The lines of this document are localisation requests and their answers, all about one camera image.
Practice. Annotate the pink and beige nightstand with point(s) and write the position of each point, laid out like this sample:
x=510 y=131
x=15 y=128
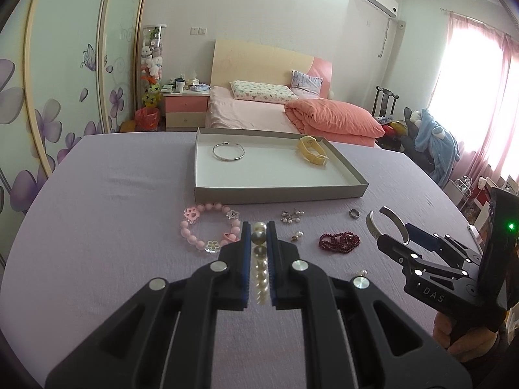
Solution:
x=184 y=109

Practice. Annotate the dark wooden chair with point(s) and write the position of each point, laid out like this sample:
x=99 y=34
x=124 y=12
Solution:
x=385 y=99

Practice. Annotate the person's right hand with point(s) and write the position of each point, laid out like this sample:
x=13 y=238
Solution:
x=470 y=348

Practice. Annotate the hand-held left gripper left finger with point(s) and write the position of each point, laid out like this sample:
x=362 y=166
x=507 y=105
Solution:
x=244 y=267

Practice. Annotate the pink bed with headboard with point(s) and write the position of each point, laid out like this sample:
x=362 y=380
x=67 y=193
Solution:
x=243 y=115

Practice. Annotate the small wooden stool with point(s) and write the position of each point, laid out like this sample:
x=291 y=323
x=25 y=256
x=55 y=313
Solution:
x=129 y=126

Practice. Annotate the red and yellow plush toys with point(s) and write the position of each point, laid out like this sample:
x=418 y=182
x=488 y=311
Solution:
x=395 y=129

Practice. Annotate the grey cardboard box tray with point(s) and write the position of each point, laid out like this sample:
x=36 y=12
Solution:
x=263 y=174

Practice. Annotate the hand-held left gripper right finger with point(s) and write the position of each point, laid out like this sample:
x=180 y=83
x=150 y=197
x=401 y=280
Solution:
x=272 y=267

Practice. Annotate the patterned white pillow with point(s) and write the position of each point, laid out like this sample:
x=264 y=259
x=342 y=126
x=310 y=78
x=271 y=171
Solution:
x=263 y=91

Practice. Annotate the clear tube of plush toys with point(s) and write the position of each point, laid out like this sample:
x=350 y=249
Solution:
x=152 y=65

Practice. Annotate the thin silver bangle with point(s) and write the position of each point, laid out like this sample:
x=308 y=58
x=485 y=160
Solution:
x=213 y=152

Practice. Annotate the red trash bin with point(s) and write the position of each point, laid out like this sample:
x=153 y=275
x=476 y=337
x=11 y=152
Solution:
x=146 y=119

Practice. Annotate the pink curtain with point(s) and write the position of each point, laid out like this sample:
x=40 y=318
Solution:
x=490 y=129

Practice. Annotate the purple tablecloth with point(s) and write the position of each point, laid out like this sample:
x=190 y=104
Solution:
x=101 y=231

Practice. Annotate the small floral pillow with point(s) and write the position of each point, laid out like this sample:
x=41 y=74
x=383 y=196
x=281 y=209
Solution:
x=306 y=83

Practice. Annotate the silver pearl earring cluster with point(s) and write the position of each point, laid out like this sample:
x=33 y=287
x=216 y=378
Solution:
x=292 y=215

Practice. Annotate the air conditioner pipe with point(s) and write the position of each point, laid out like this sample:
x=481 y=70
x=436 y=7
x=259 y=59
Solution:
x=385 y=36

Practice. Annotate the white wall socket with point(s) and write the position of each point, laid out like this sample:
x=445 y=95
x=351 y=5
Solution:
x=198 y=30

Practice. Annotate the yellow wrist watch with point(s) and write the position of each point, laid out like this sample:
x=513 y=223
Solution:
x=310 y=156

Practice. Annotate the pearl drop earring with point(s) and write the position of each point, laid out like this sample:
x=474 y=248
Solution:
x=300 y=234
x=363 y=272

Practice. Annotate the blue cloth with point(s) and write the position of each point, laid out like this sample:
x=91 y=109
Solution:
x=200 y=87

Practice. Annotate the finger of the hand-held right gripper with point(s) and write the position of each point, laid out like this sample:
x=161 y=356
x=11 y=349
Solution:
x=395 y=251
x=421 y=237

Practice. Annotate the floral sliding wardrobe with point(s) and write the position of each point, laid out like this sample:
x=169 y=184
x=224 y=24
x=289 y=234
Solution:
x=61 y=69

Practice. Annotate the folded pink duvet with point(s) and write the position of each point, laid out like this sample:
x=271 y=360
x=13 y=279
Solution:
x=332 y=117

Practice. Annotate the blue plush robe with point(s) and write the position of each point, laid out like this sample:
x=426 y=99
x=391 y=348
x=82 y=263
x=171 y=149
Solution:
x=436 y=142

